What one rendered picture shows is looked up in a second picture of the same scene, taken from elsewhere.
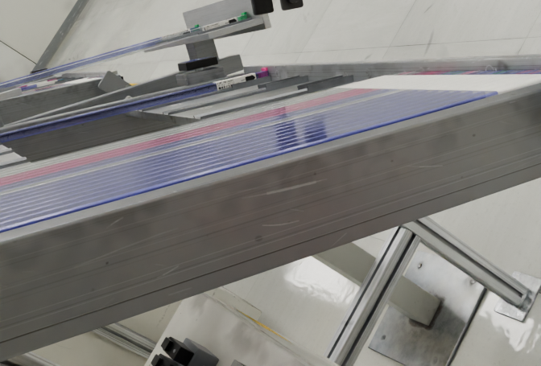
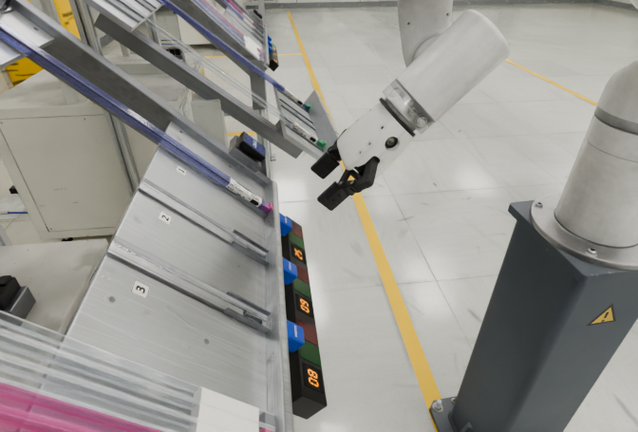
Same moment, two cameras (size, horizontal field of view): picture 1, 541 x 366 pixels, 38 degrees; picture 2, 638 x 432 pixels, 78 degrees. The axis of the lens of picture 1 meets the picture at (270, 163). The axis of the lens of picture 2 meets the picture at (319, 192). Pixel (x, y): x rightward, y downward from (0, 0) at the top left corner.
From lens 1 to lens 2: 0.57 m
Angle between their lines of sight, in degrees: 9
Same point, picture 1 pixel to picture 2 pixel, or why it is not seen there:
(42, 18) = not seen: outside the picture
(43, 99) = (219, 32)
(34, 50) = not seen: outside the picture
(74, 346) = (102, 145)
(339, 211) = not seen: outside the picture
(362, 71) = (273, 346)
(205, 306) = (82, 269)
